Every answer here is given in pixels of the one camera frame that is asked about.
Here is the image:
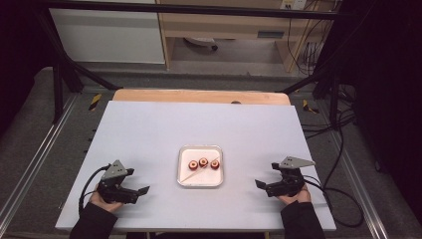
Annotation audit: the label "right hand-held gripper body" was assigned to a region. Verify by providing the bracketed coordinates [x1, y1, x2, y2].
[265, 156, 316, 197]

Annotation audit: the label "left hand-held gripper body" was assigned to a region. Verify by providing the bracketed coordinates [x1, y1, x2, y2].
[96, 159, 139, 204]

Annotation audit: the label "wooden skewer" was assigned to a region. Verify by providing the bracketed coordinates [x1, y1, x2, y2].
[179, 156, 221, 184]

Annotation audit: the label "white square plate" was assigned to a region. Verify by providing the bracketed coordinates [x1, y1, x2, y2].
[176, 144, 225, 189]

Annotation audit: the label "person's right hand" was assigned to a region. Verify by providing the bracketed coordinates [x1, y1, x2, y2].
[278, 184, 313, 205]

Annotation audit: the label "person's left hand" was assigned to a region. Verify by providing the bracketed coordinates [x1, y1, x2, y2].
[89, 184, 123, 213]

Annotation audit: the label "yellow black tape strip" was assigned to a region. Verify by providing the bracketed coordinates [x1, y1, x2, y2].
[302, 99, 320, 115]
[88, 94, 103, 112]

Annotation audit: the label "wooden table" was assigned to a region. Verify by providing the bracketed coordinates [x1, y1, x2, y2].
[111, 88, 292, 107]

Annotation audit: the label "white cabinet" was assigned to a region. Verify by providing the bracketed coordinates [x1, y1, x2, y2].
[49, 8, 166, 65]

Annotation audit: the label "black curtain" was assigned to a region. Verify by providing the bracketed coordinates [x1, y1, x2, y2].
[337, 0, 422, 215]
[0, 0, 56, 137]

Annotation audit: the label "white round device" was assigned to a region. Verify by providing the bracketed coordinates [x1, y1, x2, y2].
[183, 37, 219, 52]

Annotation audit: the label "wooden desk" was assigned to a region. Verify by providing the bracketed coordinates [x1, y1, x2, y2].
[155, 0, 342, 73]

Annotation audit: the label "white power strip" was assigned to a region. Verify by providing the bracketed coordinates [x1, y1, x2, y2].
[280, 0, 308, 10]

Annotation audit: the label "left hand-held gripper cable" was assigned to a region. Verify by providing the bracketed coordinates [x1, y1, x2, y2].
[78, 163, 111, 215]

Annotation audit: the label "hand-held gripper cable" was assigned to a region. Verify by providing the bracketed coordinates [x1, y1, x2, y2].
[78, 163, 111, 215]
[303, 173, 364, 229]

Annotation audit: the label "aluminium floor rail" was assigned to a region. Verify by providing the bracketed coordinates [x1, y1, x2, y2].
[0, 94, 80, 228]
[317, 99, 390, 239]

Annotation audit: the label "right hand-held gripper cable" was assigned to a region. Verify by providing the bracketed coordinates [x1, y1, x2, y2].
[303, 173, 364, 229]

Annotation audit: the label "black floor cable bundle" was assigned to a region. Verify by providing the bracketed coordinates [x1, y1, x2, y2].
[301, 83, 357, 140]

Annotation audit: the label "black metal frame post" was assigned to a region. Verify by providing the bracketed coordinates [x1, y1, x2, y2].
[34, 6, 86, 125]
[327, 71, 341, 129]

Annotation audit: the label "black metal frame brace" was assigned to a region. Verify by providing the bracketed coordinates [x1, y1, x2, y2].
[64, 56, 123, 92]
[280, 71, 332, 96]

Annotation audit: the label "hanging black cables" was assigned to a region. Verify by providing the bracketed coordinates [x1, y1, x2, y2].
[287, 0, 334, 77]

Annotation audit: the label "black metal frame crossbar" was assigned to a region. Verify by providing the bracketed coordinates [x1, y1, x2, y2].
[39, 0, 340, 21]

